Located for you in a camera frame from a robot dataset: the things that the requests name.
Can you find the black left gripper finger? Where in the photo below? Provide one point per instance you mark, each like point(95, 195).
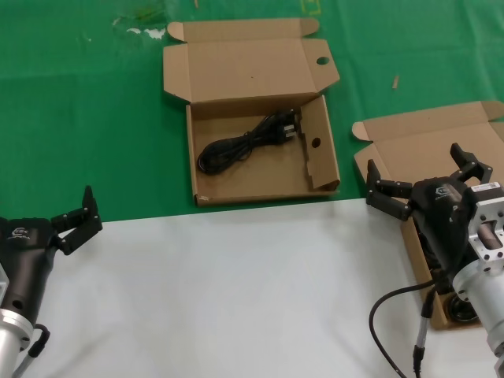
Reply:
point(82, 228)

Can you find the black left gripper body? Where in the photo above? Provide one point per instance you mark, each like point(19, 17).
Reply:
point(23, 260)

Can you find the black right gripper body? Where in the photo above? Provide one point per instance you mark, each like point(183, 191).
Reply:
point(441, 212)

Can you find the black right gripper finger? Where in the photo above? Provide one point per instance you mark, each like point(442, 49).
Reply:
point(474, 167)
point(388, 195)

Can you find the plain cardboard box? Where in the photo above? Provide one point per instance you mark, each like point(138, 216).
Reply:
point(413, 134)

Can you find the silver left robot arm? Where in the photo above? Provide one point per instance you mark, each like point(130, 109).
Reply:
point(10, 342)

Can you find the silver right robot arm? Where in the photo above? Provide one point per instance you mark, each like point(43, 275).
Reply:
point(488, 299)

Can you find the cardboard box with divider insert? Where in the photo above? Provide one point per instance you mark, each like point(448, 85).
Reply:
point(244, 63)

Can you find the black round part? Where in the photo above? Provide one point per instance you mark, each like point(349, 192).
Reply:
point(456, 313)

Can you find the green table cloth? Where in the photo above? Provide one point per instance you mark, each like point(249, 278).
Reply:
point(78, 118)

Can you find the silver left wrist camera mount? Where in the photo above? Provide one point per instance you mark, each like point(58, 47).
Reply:
point(3, 281)

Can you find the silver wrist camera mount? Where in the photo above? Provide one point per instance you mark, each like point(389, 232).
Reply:
point(3, 281)
point(486, 212)

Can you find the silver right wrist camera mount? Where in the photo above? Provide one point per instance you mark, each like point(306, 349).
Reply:
point(486, 212)

